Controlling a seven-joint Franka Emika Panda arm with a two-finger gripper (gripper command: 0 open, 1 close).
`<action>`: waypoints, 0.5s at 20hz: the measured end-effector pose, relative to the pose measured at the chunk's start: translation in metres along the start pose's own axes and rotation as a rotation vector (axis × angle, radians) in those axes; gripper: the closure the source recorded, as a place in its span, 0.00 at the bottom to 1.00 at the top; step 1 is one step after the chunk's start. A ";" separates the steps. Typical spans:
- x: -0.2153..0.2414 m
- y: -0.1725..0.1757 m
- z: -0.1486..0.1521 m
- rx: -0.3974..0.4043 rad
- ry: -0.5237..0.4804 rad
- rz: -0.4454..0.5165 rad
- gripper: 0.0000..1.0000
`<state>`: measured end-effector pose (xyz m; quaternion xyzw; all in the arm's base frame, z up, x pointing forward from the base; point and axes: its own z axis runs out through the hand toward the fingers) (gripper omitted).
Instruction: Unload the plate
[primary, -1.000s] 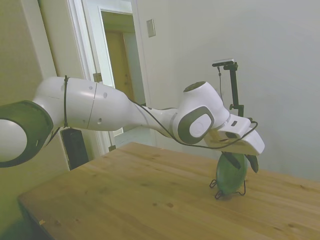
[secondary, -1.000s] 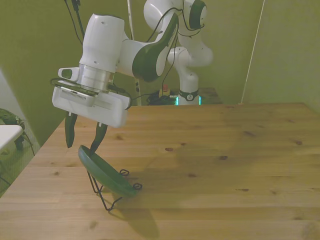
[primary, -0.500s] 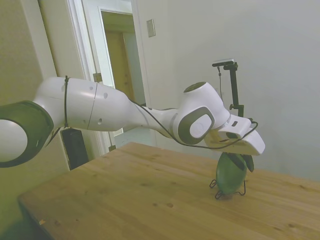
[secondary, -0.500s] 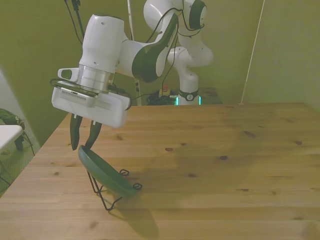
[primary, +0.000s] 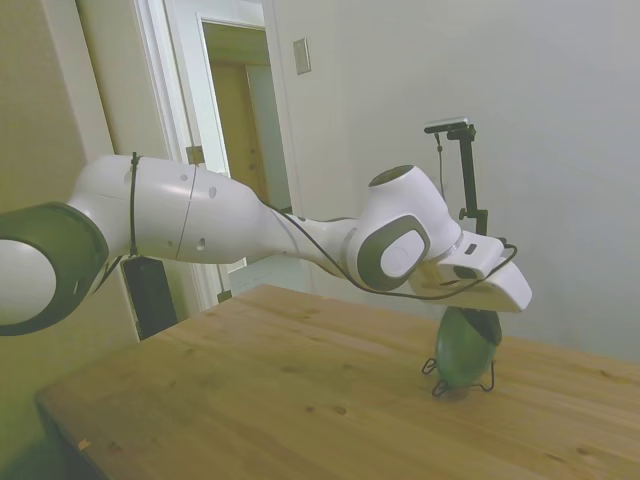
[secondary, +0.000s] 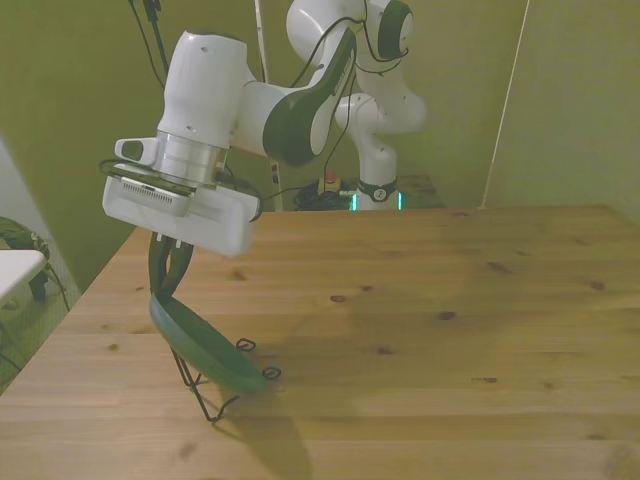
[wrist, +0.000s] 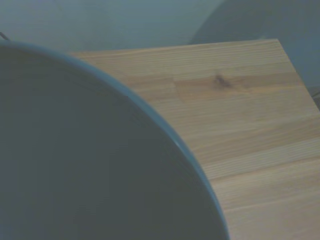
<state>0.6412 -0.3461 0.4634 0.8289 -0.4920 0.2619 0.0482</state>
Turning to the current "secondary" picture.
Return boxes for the black cable from gripper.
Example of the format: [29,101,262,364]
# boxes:
[217,112,351,222]

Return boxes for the dark green plate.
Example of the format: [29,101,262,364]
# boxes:
[149,293,270,395]

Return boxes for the yellow emergency stop box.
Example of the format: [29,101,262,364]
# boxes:
[318,169,343,195]

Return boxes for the black cable bundle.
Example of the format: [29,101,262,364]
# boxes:
[291,182,362,212]

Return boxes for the white vertical pole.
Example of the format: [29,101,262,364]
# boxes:
[253,0,285,212]

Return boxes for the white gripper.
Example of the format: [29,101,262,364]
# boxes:
[101,172,262,300]

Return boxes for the black camera stand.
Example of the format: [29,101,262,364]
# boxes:
[126,0,172,90]

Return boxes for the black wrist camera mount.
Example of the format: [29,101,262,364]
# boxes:
[98,158,232,197]

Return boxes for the black wire dish rack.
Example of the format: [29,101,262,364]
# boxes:
[168,336,283,425]

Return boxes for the dark robot base platform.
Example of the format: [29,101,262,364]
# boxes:
[293,173,447,211]

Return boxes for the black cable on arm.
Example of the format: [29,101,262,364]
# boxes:
[288,0,413,90]

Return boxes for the white side table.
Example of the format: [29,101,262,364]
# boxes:
[0,248,47,302]

